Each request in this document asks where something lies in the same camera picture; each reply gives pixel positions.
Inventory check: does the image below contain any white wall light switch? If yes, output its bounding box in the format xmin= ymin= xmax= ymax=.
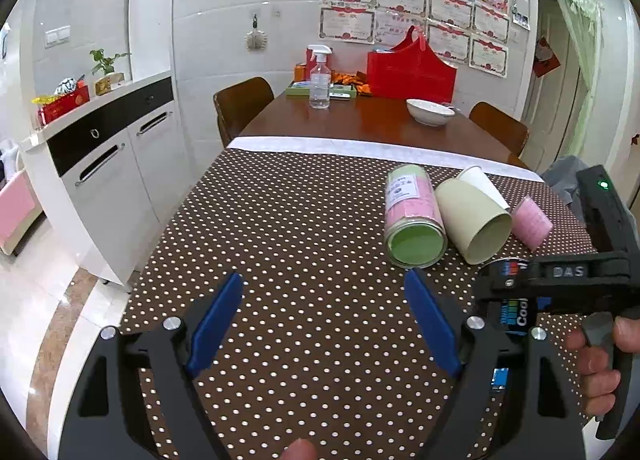
xmin=44 ymin=25 xmax=70 ymax=48

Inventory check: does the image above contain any hanging white wall brush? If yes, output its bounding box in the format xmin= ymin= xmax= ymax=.
xmin=245 ymin=14 xmax=268 ymax=51

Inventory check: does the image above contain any red box on cabinet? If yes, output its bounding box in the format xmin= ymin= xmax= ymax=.
xmin=35 ymin=84 xmax=90 ymax=127

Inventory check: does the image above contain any clear spray bottle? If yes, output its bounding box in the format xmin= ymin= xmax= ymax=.
xmin=309 ymin=64 xmax=331 ymax=110

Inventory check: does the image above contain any white ceramic bowl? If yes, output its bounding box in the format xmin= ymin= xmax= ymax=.
xmin=406 ymin=99 xmax=456 ymax=127

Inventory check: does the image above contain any red box on table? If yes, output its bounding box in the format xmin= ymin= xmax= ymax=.
xmin=305 ymin=45 xmax=332 ymax=80

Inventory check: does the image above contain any brown wooden chair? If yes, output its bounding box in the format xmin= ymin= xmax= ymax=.
xmin=213 ymin=76 xmax=274 ymax=147
xmin=469 ymin=102 xmax=529 ymax=157

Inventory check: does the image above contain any green flat box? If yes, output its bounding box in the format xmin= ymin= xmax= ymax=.
xmin=284 ymin=80 xmax=359 ymax=100

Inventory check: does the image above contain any green door curtain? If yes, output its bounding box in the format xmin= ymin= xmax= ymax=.
xmin=531 ymin=0 xmax=604 ymax=159

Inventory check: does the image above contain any red gift bag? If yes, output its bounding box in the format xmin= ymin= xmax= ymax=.
xmin=366 ymin=26 xmax=457 ymax=103

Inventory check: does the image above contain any pink green cylindrical cup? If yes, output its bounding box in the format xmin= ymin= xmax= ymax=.
xmin=384 ymin=164 xmax=448 ymax=269

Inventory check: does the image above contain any cream paper cup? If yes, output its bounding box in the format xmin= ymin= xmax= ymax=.
xmin=435 ymin=178 xmax=512 ymax=265

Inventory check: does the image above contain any white black sideboard cabinet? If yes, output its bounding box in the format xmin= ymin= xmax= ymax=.
xmin=21 ymin=72 xmax=193 ymax=285

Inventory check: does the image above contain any person's right hand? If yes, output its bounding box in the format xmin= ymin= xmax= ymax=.
xmin=565 ymin=317 xmax=640 ymax=417

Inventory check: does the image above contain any left brown wooden chair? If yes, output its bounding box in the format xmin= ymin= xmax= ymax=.
xmin=213 ymin=76 xmax=274 ymax=147

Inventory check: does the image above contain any red diamond door decoration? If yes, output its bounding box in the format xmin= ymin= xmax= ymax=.
xmin=533 ymin=37 xmax=561 ymax=78

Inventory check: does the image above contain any white paper cup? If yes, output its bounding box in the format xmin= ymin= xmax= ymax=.
xmin=457 ymin=165 xmax=510 ymax=211

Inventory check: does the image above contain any small pink cup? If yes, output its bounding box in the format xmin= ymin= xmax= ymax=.
xmin=511 ymin=197 xmax=553 ymax=252

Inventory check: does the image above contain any grey cloth on chair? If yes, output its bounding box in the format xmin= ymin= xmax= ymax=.
xmin=541 ymin=155 xmax=588 ymax=224

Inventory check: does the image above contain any pink cloth on sofa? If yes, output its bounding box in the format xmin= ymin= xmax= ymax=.
xmin=1 ymin=169 xmax=41 ymax=245

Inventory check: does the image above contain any small green potted plant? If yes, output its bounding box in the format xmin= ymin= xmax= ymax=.
xmin=90 ymin=48 xmax=130 ymax=96

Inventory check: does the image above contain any blue black printed can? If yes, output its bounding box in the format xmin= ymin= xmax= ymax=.
xmin=479 ymin=256 xmax=544 ymax=393

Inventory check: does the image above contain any right brown wooden chair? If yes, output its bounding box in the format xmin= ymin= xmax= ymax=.
xmin=469 ymin=102 xmax=529 ymax=157

